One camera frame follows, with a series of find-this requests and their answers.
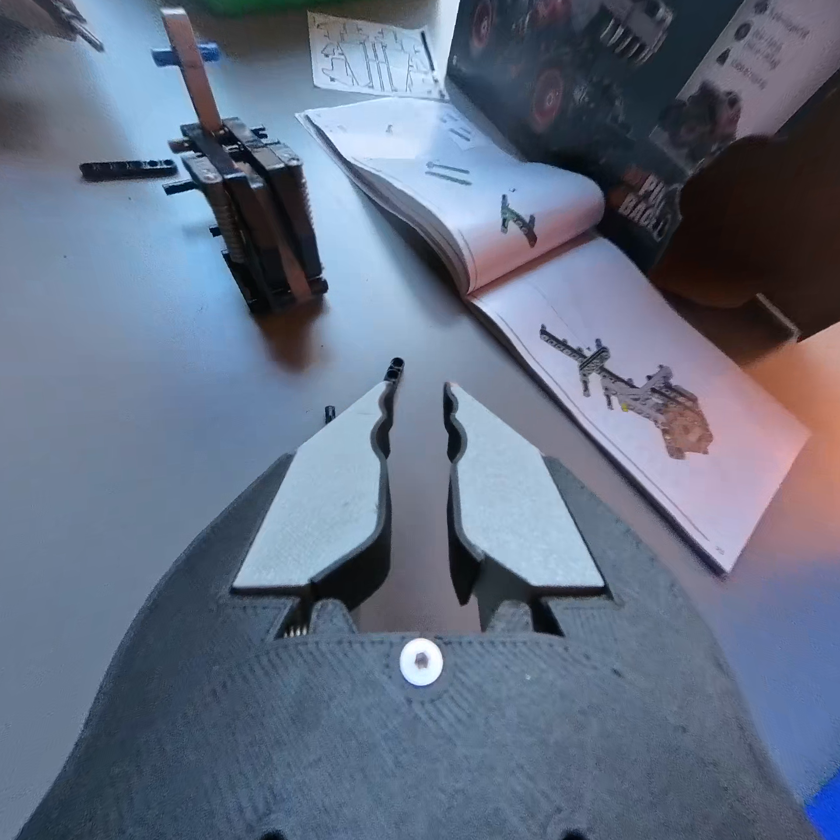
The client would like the long black lego beam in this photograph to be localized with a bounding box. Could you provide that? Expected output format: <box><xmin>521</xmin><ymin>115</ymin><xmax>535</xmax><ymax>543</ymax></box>
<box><xmin>79</xmin><ymin>159</ymin><xmax>179</xmax><ymax>181</ymax></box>

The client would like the white sticker sheet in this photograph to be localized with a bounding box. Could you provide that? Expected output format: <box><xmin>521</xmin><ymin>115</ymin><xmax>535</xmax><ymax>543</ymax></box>
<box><xmin>307</xmin><ymin>11</ymin><xmax>442</xmax><ymax>101</ymax></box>

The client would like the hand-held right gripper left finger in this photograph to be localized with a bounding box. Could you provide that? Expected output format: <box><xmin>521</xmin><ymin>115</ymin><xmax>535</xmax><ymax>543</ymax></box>
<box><xmin>231</xmin><ymin>381</ymin><xmax>399</xmax><ymax>611</ymax></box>

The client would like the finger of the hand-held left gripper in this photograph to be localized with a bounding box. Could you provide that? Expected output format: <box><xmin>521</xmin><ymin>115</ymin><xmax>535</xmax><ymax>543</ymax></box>
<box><xmin>0</xmin><ymin>0</ymin><xmax>106</xmax><ymax>53</ymax></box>

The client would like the dark lego set box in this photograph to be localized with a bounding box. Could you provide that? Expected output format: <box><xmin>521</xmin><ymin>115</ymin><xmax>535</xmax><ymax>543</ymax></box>
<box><xmin>446</xmin><ymin>0</ymin><xmax>840</xmax><ymax>343</ymax></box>

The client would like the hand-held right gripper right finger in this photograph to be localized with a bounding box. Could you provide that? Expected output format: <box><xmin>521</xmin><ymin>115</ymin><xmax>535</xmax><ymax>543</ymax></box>
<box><xmin>443</xmin><ymin>382</ymin><xmax>606</xmax><ymax>606</ymax></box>

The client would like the black lego chassis assembly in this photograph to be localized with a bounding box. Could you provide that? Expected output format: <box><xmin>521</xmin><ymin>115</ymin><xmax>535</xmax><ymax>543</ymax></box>
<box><xmin>163</xmin><ymin>8</ymin><xmax>329</xmax><ymax>315</ymax></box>

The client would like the blue lego axle piece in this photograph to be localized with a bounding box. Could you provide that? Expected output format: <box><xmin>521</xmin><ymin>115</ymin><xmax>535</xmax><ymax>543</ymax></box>
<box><xmin>151</xmin><ymin>42</ymin><xmax>221</xmax><ymax>67</ymax></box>

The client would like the green plastic item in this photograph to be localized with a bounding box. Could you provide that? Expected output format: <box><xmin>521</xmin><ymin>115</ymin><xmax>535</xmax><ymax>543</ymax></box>
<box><xmin>202</xmin><ymin>0</ymin><xmax>311</xmax><ymax>18</ymax></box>

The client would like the open lego instruction booklet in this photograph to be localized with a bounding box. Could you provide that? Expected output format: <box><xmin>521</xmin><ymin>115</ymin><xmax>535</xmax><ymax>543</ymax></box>
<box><xmin>296</xmin><ymin>98</ymin><xmax>812</xmax><ymax>577</ymax></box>

